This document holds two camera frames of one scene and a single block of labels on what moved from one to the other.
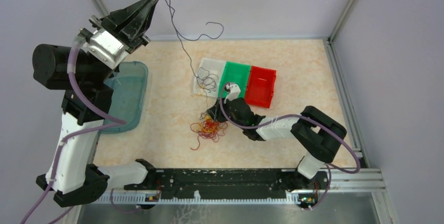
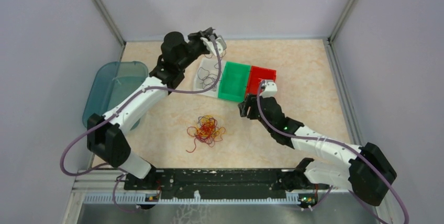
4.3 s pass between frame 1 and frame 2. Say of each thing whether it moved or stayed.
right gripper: moved
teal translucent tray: stayed
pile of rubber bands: moved
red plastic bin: stayed
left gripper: moved
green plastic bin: stayed
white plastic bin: stayed
